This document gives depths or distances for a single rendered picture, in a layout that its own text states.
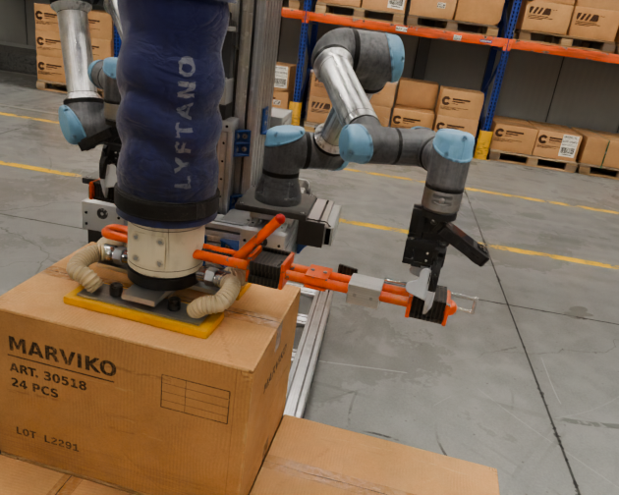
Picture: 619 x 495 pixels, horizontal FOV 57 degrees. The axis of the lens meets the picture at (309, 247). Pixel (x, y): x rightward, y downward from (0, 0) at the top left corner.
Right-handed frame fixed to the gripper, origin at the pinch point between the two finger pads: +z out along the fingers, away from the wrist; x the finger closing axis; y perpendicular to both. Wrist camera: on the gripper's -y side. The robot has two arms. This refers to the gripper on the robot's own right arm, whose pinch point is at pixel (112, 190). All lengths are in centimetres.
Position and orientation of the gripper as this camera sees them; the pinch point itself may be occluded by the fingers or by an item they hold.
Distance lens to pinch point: 169.4
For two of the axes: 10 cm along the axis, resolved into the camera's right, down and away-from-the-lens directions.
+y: 9.6, 2.0, -1.8
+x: 2.4, -3.4, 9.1
